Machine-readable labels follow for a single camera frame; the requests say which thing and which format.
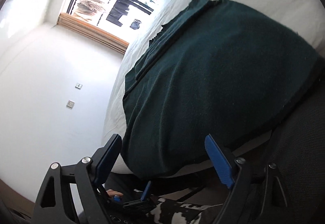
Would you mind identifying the white bed sheet mattress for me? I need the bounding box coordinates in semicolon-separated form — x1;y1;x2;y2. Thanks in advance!
103;0;324;174

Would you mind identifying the tan curtain left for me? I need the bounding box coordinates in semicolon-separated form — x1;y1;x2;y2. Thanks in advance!
57;13;129;54

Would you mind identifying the upper wall socket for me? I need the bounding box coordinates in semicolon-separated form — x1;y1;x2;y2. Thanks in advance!
75;83;83;89

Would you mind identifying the dark green knit garment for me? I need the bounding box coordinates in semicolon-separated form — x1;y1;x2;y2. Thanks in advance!
121;0;324;178

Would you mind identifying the wall socket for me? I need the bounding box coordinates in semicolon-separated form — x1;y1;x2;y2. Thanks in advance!
66;100;75;109
75;83;83;89

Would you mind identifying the lower wall socket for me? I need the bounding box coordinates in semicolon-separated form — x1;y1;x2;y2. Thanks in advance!
66;100;75;109

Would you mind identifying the person's left hand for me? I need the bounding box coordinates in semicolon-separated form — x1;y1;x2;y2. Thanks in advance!
106;189;123;201

